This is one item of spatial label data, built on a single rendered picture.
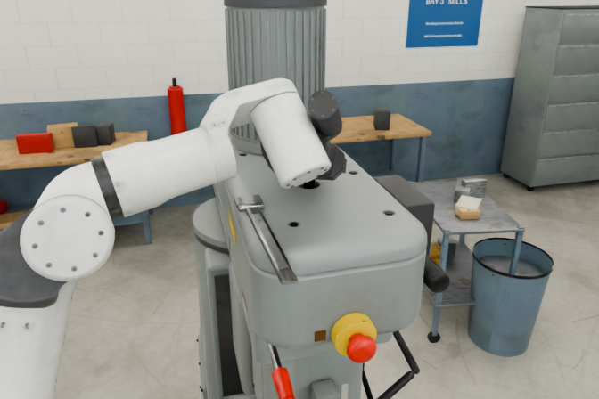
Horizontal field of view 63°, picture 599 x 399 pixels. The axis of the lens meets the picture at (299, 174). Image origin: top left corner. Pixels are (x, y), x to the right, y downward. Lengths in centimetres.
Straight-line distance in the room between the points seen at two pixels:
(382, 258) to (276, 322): 16
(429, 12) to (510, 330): 347
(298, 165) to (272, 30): 42
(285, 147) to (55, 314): 28
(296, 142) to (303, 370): 48
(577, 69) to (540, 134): 74
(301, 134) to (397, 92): 505
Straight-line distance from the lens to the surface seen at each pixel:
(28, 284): 51
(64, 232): 49
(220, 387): 154
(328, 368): 92
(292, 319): 67
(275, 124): 56
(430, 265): 78
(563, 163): 625
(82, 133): 463
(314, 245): 63
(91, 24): 499
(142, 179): 51
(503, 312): 332
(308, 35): 93
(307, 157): 54
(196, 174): 52
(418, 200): 119
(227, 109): 55
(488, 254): 357
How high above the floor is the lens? 220
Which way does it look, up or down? 21 degrees down
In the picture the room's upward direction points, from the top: straight up
